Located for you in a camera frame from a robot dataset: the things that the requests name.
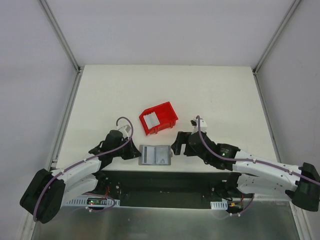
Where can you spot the grey leather card holder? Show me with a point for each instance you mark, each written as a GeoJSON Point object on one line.
{"type": "Point", "coordinates": [140, 158]}

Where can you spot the table side rail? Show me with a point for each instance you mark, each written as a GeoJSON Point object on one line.
{"type": "Point", "coordinates": [53, 157]}
{"type": "Point", "coordinates": [267, 118]}

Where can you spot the left aluminium frame post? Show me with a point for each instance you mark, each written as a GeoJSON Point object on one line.
{"type": "Point", "coordinates": [59, 34]}

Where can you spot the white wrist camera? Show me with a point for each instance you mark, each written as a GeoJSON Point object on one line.
{"type": "Point", "coordinates": [125, 130]}
{"type": "Point", "coordinates": [199, 125]}

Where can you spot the red plastic card tray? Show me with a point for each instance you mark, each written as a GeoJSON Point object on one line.
{"type": "Point", "coordinates": [158, 118]}

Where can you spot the aluminium frame post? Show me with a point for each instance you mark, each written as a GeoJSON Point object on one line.
{"type": "Point", "coordinates": [59, 34]}
{"type": "Point", "coordinates": [277, 34]}

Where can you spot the right white cable duct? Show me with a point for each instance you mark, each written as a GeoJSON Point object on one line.
{"type": "Point", "coordinates": [219, 205]}

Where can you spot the left white cable duct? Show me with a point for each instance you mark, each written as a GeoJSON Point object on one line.
{"type": "Point", "coordinates": [84, 201]}

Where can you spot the right aluminium frame post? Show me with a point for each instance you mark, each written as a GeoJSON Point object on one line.
{"type": "Point", "coordinates": [277, 34]}

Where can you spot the white cable duct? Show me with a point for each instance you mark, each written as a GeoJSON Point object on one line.
{"type": "Point", "coordinates": [84, 201]}
{"type": "Point", "coordinates": [219, 205]}

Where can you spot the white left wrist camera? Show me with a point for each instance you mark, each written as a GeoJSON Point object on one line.
{"type": "Point", "coordinates": [125, 130]}

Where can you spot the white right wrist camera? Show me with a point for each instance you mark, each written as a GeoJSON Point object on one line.
{"type": "Point", "coordinates": [199, 125]}

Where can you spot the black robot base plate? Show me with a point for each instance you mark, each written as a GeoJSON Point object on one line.
{"type": "Point", "coordinates": [155, 189]}

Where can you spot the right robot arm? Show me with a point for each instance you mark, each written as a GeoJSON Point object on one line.
{"type": "Point", "coordinates": [253, 175]}

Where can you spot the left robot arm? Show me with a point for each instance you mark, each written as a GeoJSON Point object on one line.
{"type": "Point", "coordinates": [49, 190]}

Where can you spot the right table side rail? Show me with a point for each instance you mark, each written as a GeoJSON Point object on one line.
{"type": "Point", "coordinates": [267, 118]}

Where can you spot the left table side rail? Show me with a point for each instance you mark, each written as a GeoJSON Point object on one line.
{"type": "Point", "coordinates": [53, 157]}

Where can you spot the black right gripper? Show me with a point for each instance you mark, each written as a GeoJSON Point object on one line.
{"type": "Point", "coordinates": [184, 144]}

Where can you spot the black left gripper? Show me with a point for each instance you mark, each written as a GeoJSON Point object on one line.
{"type": "Point", "coordinates": [129, 150]}

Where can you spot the white credit card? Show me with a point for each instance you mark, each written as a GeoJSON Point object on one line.
{"type": "Point", "coordinates": [148, 155]}
{"type": "Point", "coordinates": [163, 155]}

